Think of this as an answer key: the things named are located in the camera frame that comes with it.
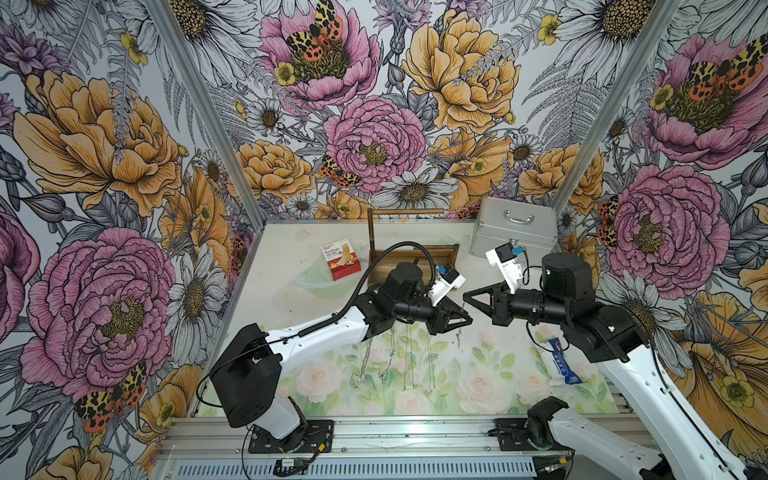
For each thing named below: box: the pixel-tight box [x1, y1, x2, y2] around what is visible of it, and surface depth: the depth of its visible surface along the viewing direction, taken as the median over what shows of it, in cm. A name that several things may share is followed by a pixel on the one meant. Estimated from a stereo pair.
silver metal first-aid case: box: [470, 196, 558, 268], surface depth 103 cm
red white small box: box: [320, 238, 362, 281], surface depth 108 cm
